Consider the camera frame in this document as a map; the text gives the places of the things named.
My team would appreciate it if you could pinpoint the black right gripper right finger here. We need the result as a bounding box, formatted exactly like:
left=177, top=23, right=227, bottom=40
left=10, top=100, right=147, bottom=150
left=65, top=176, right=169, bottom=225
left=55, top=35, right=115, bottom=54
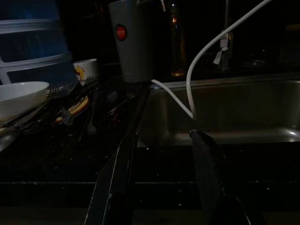
left=189, top=128, right=264, bottom=225

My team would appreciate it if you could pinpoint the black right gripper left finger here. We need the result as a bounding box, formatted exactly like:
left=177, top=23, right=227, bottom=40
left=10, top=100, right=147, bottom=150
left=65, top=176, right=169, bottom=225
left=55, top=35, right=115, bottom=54
left=83, top=132, right=139, bottom=225

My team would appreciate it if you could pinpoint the metal spoon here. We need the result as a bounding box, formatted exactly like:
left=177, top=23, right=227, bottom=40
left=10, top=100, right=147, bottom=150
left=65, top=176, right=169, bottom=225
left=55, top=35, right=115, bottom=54
left=86, top=103, right=98, bottom=139
left=60, top=100, right=75, bottom=128

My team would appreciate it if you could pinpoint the stainless steel sink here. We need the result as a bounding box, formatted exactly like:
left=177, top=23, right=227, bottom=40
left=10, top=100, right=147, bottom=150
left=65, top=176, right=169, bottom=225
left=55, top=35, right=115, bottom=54
left=137, top=72, right=300, bottom=148

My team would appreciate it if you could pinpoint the striped colourful plate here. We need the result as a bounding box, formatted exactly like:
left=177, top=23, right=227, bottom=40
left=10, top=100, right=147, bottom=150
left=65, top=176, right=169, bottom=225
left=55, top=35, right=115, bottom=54
left=54, top=95, right=91, bottom=125

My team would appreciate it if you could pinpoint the metal fork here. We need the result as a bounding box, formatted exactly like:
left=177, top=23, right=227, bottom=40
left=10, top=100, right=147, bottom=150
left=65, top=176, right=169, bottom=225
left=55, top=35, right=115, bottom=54
left=83, top=75, right=95, bottom=87
left=46, top=79, right=79, bottom=98

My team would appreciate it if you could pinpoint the white cup with cartoon print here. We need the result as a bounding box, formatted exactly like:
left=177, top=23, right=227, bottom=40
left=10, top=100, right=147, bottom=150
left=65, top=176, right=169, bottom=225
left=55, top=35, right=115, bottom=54
left=72, top=58, right=99, bottom=86

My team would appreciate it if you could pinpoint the white ceramic bowl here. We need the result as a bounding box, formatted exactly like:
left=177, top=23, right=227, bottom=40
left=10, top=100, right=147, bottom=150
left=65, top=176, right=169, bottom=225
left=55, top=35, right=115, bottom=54
left=0, top=81, right=51, bottom=121

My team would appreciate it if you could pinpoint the grey canister with red button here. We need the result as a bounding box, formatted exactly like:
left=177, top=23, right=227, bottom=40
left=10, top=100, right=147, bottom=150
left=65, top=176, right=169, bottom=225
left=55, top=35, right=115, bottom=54
left=108, top=0, right=165, bottom=84

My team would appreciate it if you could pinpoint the glass oil bottle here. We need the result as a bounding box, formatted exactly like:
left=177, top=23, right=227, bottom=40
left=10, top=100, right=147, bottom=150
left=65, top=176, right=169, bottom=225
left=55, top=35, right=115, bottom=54
left=169, top=3, right=187, bottom=77

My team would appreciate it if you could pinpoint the white flexible hose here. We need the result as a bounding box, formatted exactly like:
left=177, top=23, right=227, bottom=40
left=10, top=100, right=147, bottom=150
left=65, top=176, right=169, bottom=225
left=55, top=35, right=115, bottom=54
left=150, top=0, right=274, bottom=120

